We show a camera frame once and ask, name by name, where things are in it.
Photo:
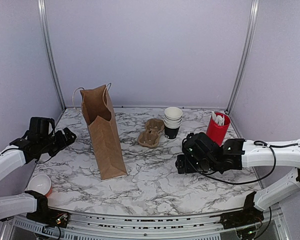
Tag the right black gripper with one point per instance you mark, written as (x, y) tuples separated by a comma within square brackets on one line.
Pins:
[(180, 165)]

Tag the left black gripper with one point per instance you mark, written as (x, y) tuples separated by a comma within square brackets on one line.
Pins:
[(63, 143)]

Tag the brown paper bag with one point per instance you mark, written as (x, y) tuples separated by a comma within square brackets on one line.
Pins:
[(98, 112)]

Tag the cardboard cup carrier tray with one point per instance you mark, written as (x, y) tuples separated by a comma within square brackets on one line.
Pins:
[(150, 137)]

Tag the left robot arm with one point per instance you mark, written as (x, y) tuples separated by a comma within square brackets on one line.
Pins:
[(17, 161)]

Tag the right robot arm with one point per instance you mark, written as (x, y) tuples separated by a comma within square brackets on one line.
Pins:
[(258, 153)]

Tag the red cylindrical container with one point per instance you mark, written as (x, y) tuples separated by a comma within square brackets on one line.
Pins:
[(217, 133)]

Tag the white packets in container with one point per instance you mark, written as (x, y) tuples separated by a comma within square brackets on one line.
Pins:
[(218, 119)]

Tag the stack of paper cups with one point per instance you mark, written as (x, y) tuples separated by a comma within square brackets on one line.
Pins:
[(173, 117)]

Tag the orange white bowl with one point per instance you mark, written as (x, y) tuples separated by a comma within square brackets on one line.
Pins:
[(41, 184)]

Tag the front aluminium rail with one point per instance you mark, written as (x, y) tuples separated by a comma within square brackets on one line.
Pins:
[(93, 226)]

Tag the left aluminium frame post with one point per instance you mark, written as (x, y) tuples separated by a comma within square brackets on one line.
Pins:
[(49, 52)]

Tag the aluminium frame post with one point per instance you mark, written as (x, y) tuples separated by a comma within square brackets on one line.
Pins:
[(49, 52), (248, 42)]

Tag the right aluminium frame post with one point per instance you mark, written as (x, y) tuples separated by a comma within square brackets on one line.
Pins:
[(248, 42)]

